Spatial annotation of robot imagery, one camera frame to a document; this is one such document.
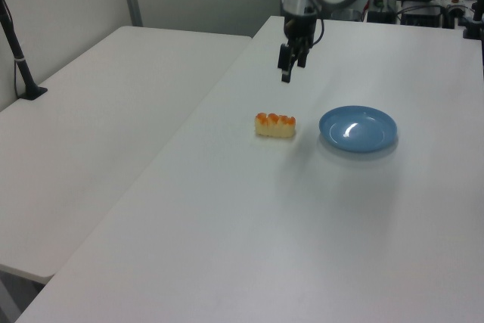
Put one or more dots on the black clamp mount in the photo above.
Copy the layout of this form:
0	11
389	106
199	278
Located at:
474	13

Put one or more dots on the orange-topped bread loaf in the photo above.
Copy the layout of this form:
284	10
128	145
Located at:
275	125

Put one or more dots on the black equipment box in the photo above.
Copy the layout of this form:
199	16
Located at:
423	14

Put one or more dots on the black camera stand pole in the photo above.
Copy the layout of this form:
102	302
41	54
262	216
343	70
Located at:
17	50

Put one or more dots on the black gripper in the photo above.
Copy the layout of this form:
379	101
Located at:
299	28

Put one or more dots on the blue round plate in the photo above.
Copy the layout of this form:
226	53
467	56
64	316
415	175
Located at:
358	129

